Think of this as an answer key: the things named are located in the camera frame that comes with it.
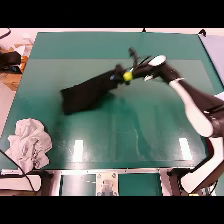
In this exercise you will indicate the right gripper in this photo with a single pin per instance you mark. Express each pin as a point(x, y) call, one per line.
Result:
point(122, 76)

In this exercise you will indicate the black garment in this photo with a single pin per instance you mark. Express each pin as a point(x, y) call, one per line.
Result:
point(86, 95)

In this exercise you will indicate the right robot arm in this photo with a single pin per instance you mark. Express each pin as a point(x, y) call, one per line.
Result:
point(196, 106)

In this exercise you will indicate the red garment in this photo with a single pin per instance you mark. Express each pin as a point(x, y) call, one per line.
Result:
point(209, 150)

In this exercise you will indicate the pale grey garment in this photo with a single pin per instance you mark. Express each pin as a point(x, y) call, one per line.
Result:
point(30, 143)

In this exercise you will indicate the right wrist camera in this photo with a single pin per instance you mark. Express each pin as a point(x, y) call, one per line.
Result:
point(134, 56)

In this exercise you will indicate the silver frame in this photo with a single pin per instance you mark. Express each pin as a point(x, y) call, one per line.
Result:
point(106, 181)

